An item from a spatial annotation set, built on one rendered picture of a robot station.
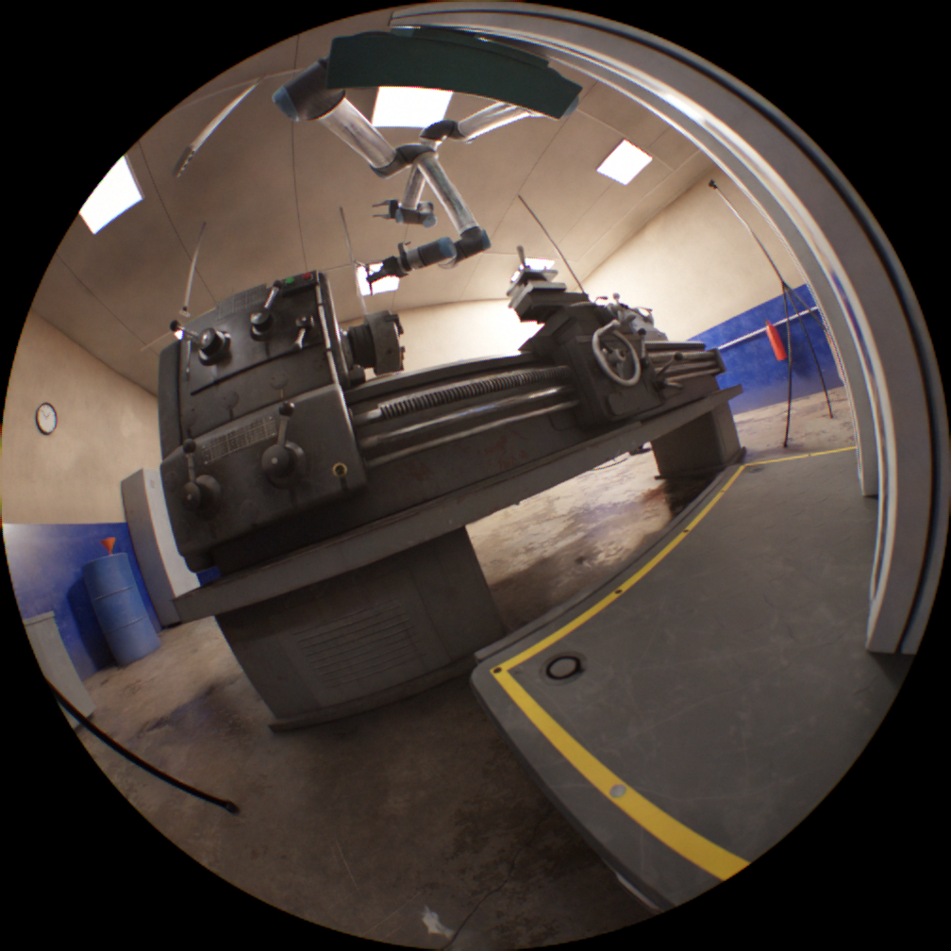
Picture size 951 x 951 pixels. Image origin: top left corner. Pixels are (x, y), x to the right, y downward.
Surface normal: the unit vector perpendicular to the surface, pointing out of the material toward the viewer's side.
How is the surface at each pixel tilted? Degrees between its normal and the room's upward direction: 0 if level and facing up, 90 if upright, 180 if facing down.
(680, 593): 0
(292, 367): 90
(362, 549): 90
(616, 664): 0
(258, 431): 90
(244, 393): 90
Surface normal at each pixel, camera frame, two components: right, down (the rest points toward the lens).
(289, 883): -0.33, -0.94
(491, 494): 0.33, -0.10
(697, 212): -0.88, 0.32
